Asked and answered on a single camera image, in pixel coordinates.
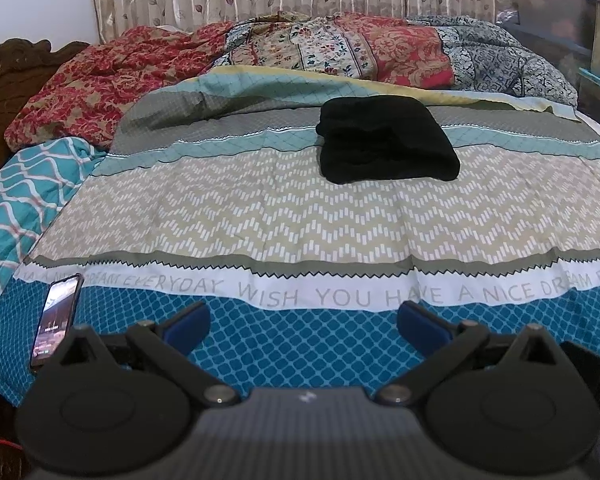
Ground red floral blanket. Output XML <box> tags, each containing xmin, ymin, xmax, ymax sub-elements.
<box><xmin>3</xmin><ymin>22</ymin><xmax>237</xmax><ymax>152</ymax></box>

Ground striped patterned bedspread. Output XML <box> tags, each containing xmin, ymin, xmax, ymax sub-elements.
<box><xmin>0</xmin><ymin>64</ymin><xmax>600</xmax><ymax>411</ymax></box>

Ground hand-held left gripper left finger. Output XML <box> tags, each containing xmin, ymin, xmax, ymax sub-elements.
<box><xmin>54</xmin><ymin>301</ymin><xmax>242</xmax><ymax>407</ymax></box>

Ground clear bin with teal lid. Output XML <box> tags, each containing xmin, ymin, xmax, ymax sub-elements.
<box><xmin>510</xmin><ymin>0</ymin><xmax>597</xmax><ymax>53</ymax></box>

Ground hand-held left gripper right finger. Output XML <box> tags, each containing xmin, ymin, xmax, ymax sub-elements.
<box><xmin>376</xmin><ymin>300</ymin><xmax>562</xmax><ymax>407</ymax></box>

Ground carved wooden headboard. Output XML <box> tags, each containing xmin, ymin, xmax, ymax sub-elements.
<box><xmin>0</xmin><ymin>37</ymin><xmax>92</xmax><ymax>187</ymax></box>

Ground black pants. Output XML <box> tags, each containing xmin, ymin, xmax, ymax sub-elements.
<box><xmin>315</xmin><ymin>94</ymin><xmax>462</xmax><ymax>185</ymax></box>

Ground black smartphone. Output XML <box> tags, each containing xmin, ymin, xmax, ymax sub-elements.
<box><xmin>29</xmin><ymin>272</ymin><xmax>85</xmax><ymax>372</ymax></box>

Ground floral patchwork quilt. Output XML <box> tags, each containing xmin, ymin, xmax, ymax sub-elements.
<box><xmin>209</xmin><ymin>10</ymin><xmax>579</xmax><ymax>107</ymax></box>

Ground teal white patterned pillow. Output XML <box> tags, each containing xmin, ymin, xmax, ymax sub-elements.
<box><xmin>0</xmin><ymin>136</ymin><xmax>107</xmax><ymax>313</ymax></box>

